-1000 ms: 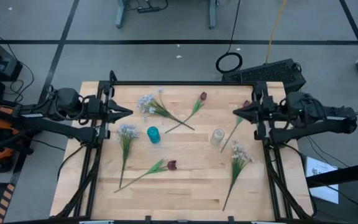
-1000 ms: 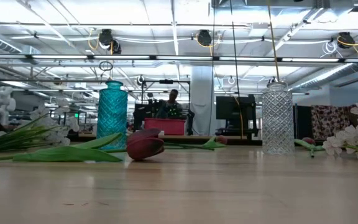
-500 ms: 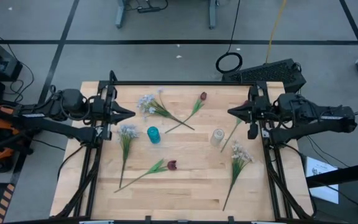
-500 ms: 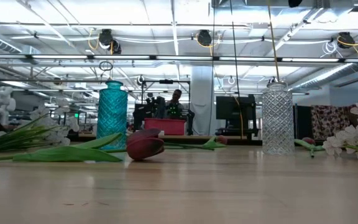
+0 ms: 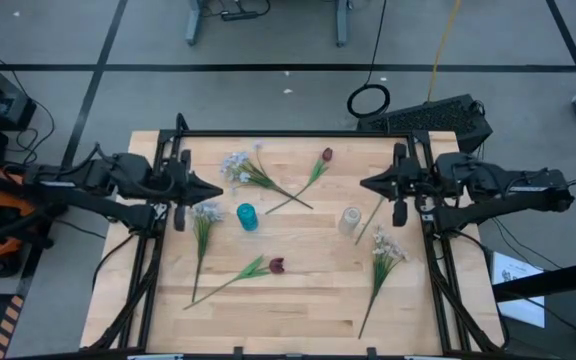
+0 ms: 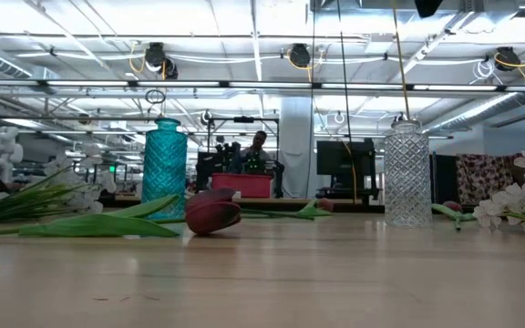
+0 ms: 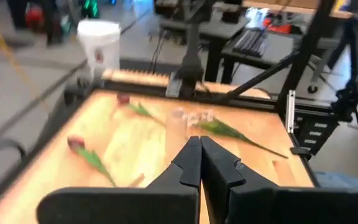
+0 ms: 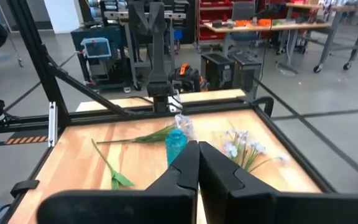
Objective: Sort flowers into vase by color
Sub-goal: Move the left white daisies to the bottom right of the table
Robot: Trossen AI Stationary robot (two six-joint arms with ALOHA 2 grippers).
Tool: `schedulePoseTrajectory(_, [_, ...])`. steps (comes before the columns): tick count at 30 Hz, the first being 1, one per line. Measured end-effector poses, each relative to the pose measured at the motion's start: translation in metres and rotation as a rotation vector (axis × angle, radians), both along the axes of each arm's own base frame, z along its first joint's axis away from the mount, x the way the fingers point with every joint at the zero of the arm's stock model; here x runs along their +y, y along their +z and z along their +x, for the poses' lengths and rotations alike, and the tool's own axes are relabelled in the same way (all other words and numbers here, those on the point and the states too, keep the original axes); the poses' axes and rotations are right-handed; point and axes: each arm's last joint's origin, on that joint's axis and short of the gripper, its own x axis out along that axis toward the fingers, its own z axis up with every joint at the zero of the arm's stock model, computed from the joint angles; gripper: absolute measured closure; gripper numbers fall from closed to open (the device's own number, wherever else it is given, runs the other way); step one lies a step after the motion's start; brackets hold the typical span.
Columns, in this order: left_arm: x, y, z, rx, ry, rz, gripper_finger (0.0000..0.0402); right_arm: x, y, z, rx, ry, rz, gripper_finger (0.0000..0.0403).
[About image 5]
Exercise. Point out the black vertical pole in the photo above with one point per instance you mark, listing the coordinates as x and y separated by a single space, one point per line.
293 133

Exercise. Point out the black computer tower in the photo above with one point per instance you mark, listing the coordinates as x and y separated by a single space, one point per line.
425 120

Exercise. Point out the clear glass vase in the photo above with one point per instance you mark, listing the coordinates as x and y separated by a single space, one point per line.
349 221

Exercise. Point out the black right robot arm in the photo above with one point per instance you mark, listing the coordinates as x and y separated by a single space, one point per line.
498 180

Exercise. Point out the white artificial flower bunch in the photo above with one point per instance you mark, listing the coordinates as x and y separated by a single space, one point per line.
383 260
203 225
240 170

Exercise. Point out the black desk beam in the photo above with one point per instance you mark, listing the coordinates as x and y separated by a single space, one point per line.
548 282

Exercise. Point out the orange black hazard tape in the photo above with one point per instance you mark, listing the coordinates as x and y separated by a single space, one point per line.
5 325

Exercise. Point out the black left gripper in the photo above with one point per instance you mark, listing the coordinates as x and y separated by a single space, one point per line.
178 182

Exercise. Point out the blue glass vase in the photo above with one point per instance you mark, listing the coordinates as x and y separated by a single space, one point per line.
248 217

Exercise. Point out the white paper sheet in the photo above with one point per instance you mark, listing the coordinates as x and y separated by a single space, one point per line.
518 300

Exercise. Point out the black power strip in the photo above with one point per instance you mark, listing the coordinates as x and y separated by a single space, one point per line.
240 16

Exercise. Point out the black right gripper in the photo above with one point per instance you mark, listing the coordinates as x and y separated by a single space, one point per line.
408 182

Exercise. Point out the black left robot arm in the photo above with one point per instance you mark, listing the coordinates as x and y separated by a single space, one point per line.
118 175

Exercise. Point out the grey desk leg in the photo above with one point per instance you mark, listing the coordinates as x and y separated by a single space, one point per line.
342 25
193 25

